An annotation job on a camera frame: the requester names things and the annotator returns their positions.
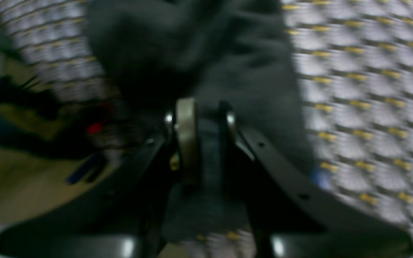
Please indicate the right gripper beige left finger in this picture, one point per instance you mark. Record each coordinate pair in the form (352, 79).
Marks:
(187, 140)

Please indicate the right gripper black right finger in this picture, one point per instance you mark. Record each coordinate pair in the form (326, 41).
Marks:
(227, 142)

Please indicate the dark grey T-shirt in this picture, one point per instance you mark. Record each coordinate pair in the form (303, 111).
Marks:
(157, 51)

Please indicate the fan-patterned tablecloth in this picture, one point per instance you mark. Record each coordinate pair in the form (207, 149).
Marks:
(354, 67)

